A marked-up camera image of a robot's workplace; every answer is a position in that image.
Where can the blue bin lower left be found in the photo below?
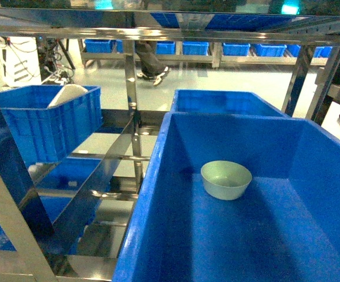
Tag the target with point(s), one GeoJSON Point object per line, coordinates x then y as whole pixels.
{"type": "Point", "coordinates": [67, 176]}

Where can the green bowl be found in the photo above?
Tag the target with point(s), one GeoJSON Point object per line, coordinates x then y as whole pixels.
{"type": "Point", "coordinates": [225, 180]}

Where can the white equipment cabinet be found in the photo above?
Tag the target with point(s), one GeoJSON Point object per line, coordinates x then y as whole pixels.
{"type": "Point", "coordinates": [20, 61]}

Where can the blue bin upper left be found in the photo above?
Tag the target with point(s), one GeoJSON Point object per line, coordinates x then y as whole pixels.
{"type": "Point", "coordinates": [45, 134]}

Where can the white plate in bin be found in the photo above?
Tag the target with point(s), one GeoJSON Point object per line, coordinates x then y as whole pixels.
{"type": "Point", "coordinates": [66, 94]}

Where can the person in dark trousers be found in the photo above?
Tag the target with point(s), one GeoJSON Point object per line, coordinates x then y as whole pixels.
{"type": "Point", "coordinates": [152, 69]}

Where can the large blue bin centre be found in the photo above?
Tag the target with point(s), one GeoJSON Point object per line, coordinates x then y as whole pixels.
{"type": "Point", "coordinates": [285, 227]}

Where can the steel roller shelf rack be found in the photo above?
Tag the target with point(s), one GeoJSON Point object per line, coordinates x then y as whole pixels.
{"type": "Point", "coordinates": [84, 242]}

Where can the blue bin behind centre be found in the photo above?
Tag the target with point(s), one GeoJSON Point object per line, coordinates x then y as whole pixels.
{"type": "Point", "coordinates": [223, 102]}

